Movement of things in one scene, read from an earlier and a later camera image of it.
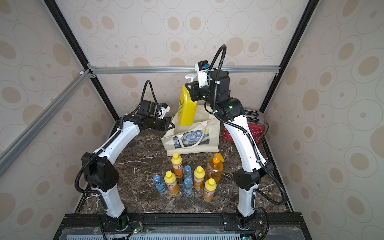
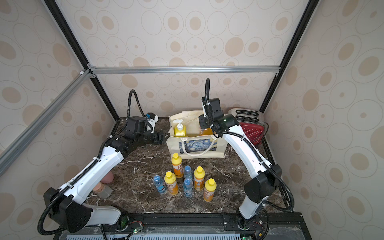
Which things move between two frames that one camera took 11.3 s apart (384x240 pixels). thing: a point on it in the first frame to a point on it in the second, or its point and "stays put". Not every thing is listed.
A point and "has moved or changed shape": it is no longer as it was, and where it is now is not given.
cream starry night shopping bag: (202, 137) has moved or changed shape
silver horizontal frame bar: (168, 69) stays put
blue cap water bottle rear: (188, 172) stays put
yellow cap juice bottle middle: (199, 178) stays put
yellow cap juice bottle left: (170, 180) stays put
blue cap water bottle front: (187, 184) stays put
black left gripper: (166, 127) to (163, 139)
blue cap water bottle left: (159, 183) stays put
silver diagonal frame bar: (9, 154) stays put
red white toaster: (256, 126) stays put
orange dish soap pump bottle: (215, 168) to (207, 131)
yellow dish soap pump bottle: (186, 107) to (180, 130)
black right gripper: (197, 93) to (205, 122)
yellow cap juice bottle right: (210, 186) stays put
